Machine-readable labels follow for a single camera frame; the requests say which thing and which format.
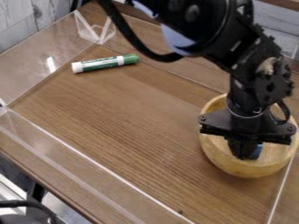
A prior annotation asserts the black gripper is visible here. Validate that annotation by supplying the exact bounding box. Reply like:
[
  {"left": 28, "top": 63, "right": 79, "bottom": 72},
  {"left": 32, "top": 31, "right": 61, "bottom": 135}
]
[{"left": 197, "top": 107, "right": 298, "bottom": 160}]

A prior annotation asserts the blue rectangular block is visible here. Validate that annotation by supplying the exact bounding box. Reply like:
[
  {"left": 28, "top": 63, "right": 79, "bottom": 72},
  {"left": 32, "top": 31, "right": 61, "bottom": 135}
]
[{"left": 251, "top": 144, "right": 263, "bottom": 160}]

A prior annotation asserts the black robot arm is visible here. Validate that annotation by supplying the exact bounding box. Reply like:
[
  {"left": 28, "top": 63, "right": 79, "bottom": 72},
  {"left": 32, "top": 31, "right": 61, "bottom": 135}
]
[{"left": 96, "top": 0, "right": 296, "bottom": 160}]

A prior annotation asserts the brown wooden bowl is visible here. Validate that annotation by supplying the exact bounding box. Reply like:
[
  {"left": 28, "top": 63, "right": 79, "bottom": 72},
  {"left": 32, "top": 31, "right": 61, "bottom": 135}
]
[{"left": 199, "top": 94, "right": 299, "bottom": 179}]

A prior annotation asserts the green and white marker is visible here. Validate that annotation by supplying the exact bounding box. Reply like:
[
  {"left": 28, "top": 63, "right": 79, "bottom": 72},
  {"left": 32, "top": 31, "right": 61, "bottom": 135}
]
[{"left": 71, "top": 53, "right": 139, "bottom": 74}]

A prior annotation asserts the black table leg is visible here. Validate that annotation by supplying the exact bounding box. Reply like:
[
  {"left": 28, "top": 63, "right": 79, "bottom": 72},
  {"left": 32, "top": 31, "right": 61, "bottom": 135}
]
[{"left": 32, "top": 183, "right": 45, "bottom": 202}]

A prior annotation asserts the clear acrylic tray wall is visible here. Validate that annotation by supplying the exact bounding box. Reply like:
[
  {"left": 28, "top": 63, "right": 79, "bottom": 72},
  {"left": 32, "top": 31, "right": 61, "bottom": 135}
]
[{"left": 0, "top": 6, "right": 299, "bottom": 224}]

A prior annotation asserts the black cable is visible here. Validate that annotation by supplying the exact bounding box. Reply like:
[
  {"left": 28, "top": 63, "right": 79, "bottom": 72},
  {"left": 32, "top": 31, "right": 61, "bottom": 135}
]
[{"left": 0, "top": 199, "right": 57, "bottom": 224}]

